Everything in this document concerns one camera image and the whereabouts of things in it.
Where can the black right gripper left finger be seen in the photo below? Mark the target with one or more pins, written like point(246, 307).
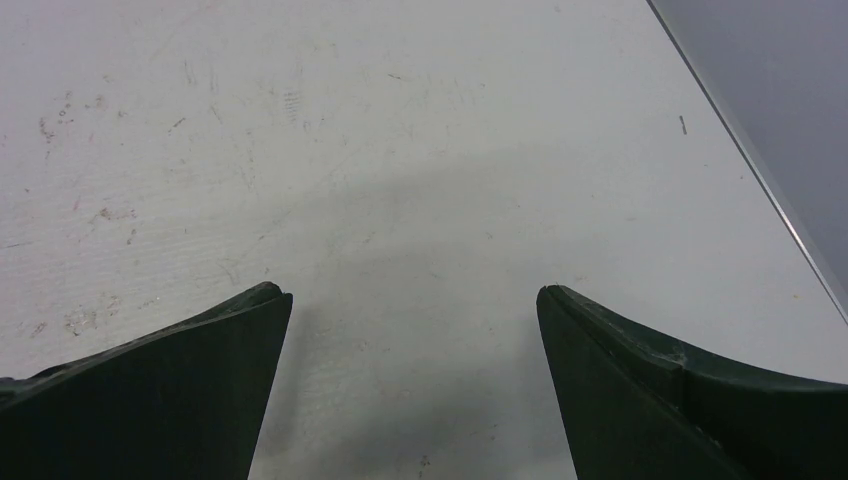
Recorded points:
point(184, 402)

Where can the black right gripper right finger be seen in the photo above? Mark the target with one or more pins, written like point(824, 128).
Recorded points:
point(640, 404)

